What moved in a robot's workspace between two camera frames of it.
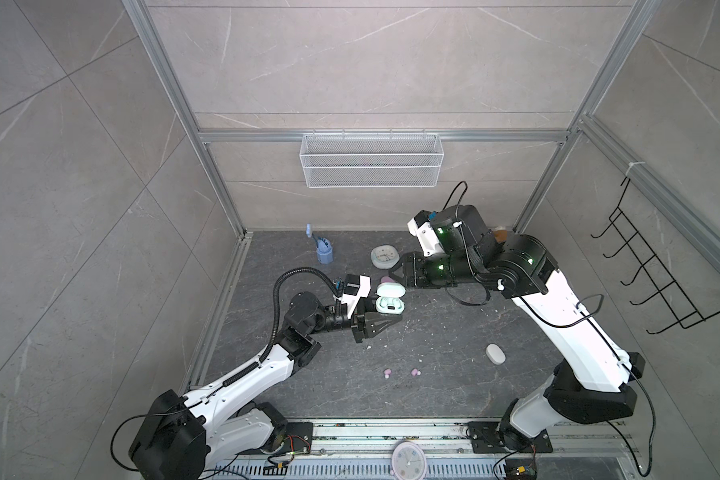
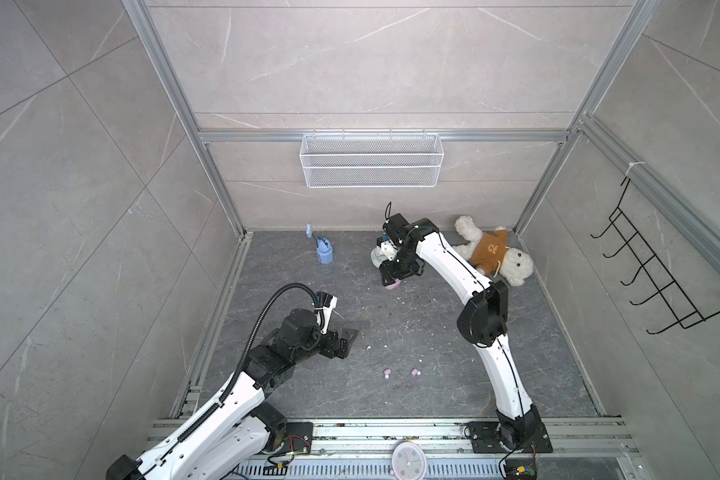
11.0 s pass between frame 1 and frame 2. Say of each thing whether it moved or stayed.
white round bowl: stayed
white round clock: stayed
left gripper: moved
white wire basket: stayed
